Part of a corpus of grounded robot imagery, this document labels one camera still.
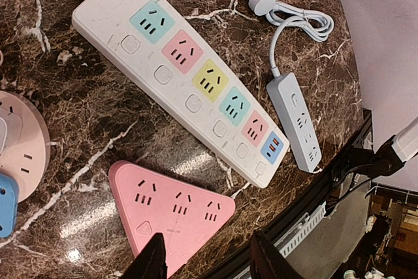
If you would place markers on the pink triangular power socket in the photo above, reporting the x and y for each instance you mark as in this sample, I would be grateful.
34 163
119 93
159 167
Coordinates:
150 203

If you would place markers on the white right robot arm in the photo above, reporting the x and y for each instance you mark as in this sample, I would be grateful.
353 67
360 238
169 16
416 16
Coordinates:
391 156

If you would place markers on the round pink power socket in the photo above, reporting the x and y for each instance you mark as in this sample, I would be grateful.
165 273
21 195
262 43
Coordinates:
27 161

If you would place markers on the light blue power strip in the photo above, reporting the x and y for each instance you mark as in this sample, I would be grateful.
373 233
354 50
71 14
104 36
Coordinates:
288 101

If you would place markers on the blue square plug adapter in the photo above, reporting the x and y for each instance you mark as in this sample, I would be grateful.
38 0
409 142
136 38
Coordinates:
8 205

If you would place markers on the white multi-socket power strip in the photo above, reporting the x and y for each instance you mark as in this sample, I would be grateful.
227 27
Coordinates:
157 49

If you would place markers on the white slotted cable tray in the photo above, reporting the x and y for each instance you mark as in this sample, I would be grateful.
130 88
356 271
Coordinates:
300 230

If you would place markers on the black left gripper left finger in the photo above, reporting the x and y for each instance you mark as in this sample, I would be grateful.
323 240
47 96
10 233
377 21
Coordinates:
150 262

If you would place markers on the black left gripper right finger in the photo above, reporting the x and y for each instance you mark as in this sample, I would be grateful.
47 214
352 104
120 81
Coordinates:
266 261

